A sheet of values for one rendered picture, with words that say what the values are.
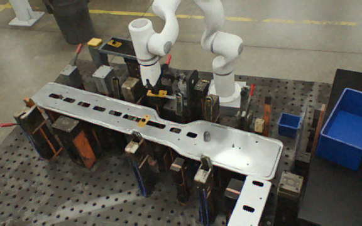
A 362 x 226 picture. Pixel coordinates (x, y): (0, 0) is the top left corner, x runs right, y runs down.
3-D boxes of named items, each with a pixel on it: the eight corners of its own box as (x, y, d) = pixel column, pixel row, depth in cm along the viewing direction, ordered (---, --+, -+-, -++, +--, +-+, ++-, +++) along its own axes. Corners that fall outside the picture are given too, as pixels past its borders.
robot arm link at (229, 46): (219, 59, 201) (215, 25, 183) (247, 68, 192) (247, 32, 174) (208, 72, 195) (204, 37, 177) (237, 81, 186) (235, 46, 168)
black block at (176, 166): (173, 206, 167) (164, 171, 147) (182, 188, 174) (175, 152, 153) (187, 211, 164) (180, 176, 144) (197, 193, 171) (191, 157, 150)
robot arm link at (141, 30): (163, 50, 132) (144, 44, 136) (157, 20, 122) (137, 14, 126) (150, 63, 127) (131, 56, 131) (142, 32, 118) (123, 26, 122)
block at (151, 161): (145, 163, 187) (134, 128, 167) (156, 146, 195) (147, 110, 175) (153, 166, 185) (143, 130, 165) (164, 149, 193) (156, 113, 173)
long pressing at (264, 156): (22, 106, 188) (21, 104, 187) (50, 81, 202) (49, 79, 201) (271, 184, 137) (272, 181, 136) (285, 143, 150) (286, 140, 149)
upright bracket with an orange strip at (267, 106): (259, 166, 177) (264, 96, 142) (259, 164, 178) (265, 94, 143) (264, 168, 176) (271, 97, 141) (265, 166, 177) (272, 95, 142)
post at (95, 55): (107, 102, 227) (86, 46, 196) (113, 95, 232) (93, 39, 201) (116, 105, 224) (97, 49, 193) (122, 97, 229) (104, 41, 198)
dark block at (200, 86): (199, 144, 193) (193, 88, 163) (204, 135, 197) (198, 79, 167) (207, 146, 191) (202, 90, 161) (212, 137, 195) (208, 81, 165)
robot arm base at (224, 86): (212, 81, 217) (209, 58, 203) (242, 81, 212) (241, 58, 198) (207, 102, 205) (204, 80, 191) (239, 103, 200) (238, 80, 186)
